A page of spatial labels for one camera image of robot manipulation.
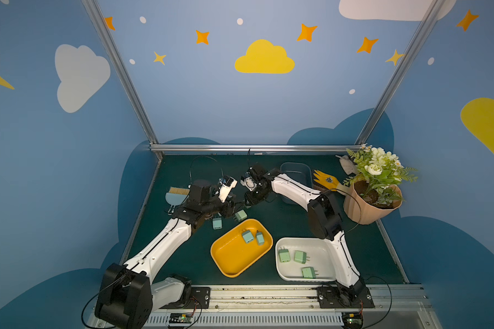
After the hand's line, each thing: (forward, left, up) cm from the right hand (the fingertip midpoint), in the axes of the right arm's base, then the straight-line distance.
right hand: (251, 199), depth 98 cm
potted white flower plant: (-1, -51, +17) cm, 54 cm away
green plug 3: (-25, -15, -2) cm, 29 cm away
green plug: (-31, -24, -2) cm, 40 cm away
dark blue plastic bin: (+21, -27, -2) cm, 34 cm away
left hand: (-8, +5, +15) cm, 18 cm away
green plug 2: (-25, -22, -2) cm, 33 cm away
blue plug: (-19, -5, -1) cm, 19 cm away
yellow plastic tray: (-25, +7, -4) cm, 26 cm away
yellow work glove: (+15, -40, -2) cm, 43 cm away
